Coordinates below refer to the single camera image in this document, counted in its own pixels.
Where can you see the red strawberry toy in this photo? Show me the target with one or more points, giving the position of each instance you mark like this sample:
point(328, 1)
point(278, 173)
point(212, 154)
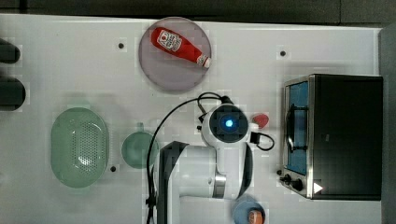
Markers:
point(261, 120)

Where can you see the red ketchup bottle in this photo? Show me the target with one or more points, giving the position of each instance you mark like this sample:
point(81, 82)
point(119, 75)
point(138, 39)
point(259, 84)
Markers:
point(178, 46)

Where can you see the green oval strainer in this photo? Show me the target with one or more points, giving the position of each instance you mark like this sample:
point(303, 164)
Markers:
point(79, 147)

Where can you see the black toaster oven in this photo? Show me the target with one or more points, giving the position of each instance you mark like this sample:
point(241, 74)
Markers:
point(333, 137)

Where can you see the grey round plate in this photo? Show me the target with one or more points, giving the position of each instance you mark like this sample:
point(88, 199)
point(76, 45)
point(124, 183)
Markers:
point(167, 72)

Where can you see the blue cup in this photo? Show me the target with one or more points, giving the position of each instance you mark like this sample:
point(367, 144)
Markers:
point(242, 208)

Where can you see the green mug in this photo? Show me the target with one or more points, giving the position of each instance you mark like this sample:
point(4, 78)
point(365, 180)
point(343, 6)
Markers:
point(138, 146)

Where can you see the black round pan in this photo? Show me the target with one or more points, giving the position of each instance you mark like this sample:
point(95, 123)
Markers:
point(12, 94)

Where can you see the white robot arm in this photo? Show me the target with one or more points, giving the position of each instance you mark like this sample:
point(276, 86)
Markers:
point(221, 168)

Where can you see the dark grey cup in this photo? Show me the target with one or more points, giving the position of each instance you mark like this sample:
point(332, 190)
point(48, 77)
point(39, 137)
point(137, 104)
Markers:
point(8, 52)

